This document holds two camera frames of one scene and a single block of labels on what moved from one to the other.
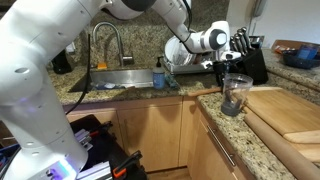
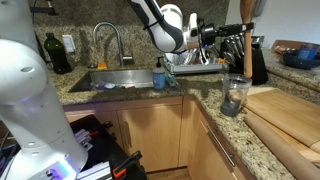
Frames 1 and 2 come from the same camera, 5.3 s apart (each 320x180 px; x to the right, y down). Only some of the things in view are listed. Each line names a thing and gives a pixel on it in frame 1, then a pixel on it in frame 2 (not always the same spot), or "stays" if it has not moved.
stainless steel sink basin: [100, 79] stays
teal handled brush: [172, 82] stays
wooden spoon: [204, 91] → [246, 11]
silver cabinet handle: [221, 146] stays
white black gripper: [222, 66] → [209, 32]
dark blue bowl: [304, 57] stays
